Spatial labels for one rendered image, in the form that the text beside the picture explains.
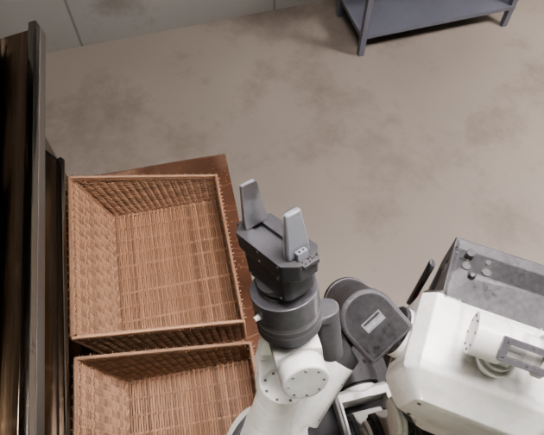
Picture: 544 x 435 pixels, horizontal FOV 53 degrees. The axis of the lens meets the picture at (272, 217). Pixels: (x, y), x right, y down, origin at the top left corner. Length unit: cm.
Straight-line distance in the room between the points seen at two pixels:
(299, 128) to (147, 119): 83
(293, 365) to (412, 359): 27
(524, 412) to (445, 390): 12
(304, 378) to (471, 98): 272
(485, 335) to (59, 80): 296
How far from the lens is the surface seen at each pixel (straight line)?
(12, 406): 96
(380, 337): 94
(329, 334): 76
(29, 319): 97
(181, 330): 162
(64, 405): 143
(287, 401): 83
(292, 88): 318
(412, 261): 262
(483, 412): 97
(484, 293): 101
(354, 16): 343
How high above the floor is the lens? 227
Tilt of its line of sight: 59 degrees down
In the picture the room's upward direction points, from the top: straight up
